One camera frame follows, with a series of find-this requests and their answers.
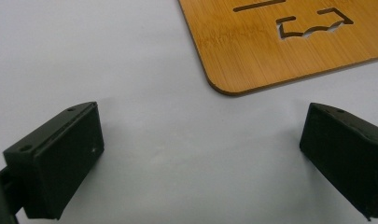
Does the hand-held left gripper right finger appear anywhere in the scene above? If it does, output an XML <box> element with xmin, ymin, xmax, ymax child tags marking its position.
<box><xmin>299</xmin><ymin>102</ymin><xmax>378</xmax><ymax>222</ymax></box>

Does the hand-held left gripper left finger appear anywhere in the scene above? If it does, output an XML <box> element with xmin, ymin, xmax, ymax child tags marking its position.
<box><xmin>2</xmin><ymin>101</ymin><xmax>105</xmax><ymax>220</ymax></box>

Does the bamboo board with cut-out slots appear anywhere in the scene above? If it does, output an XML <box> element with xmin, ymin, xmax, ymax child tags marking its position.
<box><xmin>177</xmin><ymin>0</ymin><xmax>378</xmax><ymax>96</ymax></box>

